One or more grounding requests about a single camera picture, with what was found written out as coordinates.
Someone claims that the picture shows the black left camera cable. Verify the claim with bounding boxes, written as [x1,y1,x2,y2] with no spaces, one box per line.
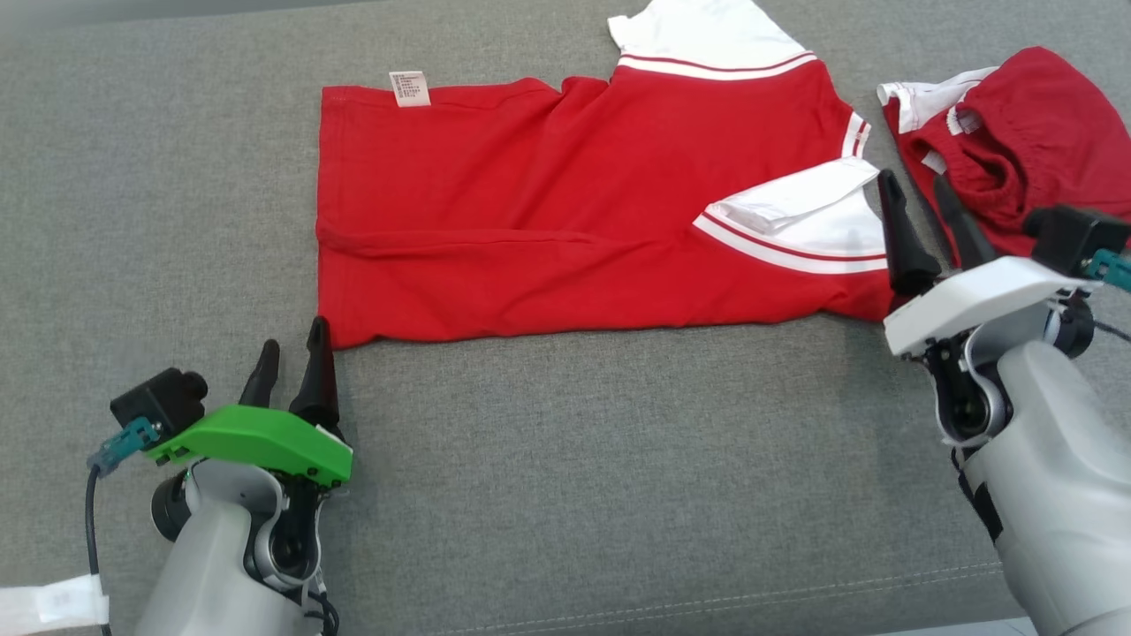
[84,464,116,636]

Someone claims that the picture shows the black left arm cable bundle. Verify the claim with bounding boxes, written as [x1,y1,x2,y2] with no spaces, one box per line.
[300,579,342,636]

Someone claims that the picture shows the teal left cable connector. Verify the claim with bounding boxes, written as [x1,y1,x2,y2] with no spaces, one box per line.
[87,417,163,479]

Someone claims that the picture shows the teal right cable connector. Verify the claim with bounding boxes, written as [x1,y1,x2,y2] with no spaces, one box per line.
[1087,248,1131,293]

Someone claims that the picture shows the white left cable label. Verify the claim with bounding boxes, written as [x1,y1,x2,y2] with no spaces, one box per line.
[0,574,112,636]

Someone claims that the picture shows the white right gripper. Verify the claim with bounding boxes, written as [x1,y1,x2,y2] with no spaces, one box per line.
[877,169,1097,360]

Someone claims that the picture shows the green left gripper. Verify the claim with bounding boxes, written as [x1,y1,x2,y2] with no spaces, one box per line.
[146,316,354,489]

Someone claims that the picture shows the red shirt white sleeves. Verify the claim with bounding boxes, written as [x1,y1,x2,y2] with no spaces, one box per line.
[315,0,895,351]

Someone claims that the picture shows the red shorts white stripe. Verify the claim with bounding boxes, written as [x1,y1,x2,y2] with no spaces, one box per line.
[877,46,1131,259]

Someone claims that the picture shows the teal cable connector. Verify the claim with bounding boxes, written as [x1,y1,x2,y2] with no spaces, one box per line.
[1087,248,1131,293]
[87,417,163,479]

